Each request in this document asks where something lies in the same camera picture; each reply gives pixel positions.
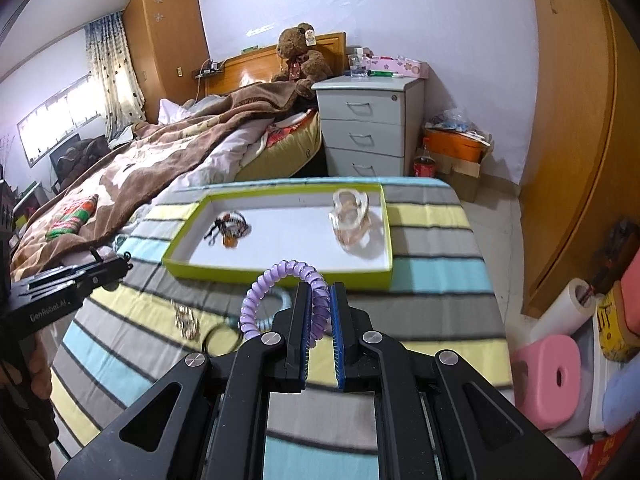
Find purple spiral hair tie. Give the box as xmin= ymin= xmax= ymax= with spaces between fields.
xmin=238 ymin=259 xmax=332 ymax=350

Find light blue spiral hair tie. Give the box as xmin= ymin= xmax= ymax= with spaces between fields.
xmin=229 ymin=284 xmax=294 ymax=326

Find black hair tie teal bead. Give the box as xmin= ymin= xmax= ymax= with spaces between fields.
xmin=201 ymin=323 xmax=243 ymax=356

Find gold chain bracelet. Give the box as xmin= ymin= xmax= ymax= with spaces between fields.
xmin=171 ymin=301 xmax=202 ymax=344

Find clear beige hair claw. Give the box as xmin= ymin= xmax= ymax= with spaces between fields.
xmin=329 ymin=188 xmax=384 ymax=260

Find dark bead bracelet amber pendants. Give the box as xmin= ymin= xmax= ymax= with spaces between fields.
xmin=203 ymin=210 xmax=250 ymax=249

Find person left hand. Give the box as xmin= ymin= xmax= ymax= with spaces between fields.
xmin=28 ymin=334 xmax=52 ymax=400

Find red green pillow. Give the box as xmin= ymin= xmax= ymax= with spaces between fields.
xmin=46 ymin=194 xmax=99 ymax=240

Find brown fleece blanket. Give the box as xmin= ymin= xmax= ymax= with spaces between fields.
xmin=10 ymin=81 xmax=298 ymax=282

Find green cardboard box tray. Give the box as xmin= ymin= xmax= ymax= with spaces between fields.
xmin=163 ymin=182 xmax=393 ymax=290

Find cola bottle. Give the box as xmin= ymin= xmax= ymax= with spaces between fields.
xmin=412 ymin=148 xmax=437 ymax=178

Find grey drawer nightstand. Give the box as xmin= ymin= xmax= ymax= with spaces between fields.
xmin=312 ymin=76 xmax=425 ymax=178

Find pink plastic stool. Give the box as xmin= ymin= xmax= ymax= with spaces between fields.
xmin=511 ymin=335 xmax=580 ymax=430

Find patterned curtain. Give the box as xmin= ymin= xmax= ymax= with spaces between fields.
xmin=84 ymin=11 xmax=145 ymax=139

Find orange basin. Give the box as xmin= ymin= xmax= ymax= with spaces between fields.
xmin=423 ymin=128 xmax=492 ymax=164

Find white paper roll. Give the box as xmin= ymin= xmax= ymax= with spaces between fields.
xmin=528 ymin=278 xmax=597 ymax=342

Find brown teddy bear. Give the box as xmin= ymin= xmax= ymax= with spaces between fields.
xmin=271 ymin=22 xmax=333 ymax=100

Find pink floral box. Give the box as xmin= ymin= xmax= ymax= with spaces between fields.
xmin=364 ymin=55 xmax=430 ymax=79

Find wooden headboard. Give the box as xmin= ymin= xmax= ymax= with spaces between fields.
xmin=201 ymin=32 xmax=348 ymax=96

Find wooden wardrobe right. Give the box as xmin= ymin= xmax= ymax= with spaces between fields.
xmin=521 ymin=0 xmax=639 ymax=316

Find wooden wardrobe corner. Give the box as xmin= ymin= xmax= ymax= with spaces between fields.
xmin=122 ymin=0 xmax=208 ymax=124

